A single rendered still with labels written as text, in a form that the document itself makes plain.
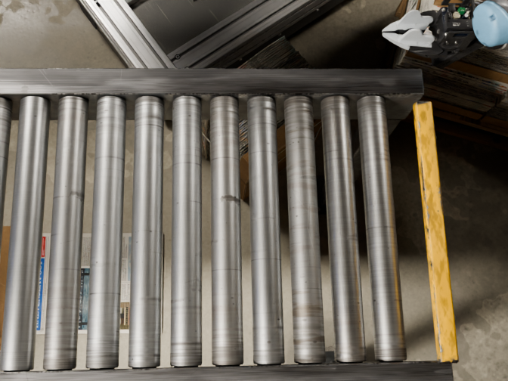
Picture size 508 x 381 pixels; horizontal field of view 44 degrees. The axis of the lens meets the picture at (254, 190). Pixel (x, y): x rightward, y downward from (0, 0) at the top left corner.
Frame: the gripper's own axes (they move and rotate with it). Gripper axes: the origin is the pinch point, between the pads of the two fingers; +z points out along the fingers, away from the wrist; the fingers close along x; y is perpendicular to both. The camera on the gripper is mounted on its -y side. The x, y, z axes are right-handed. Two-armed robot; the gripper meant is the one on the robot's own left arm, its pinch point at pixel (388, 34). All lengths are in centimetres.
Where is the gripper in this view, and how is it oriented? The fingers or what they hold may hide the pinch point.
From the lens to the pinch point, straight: 123.5
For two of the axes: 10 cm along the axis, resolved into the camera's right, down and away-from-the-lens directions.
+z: -10.0, 0.1, -0.6
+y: 0.5, -2.6, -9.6
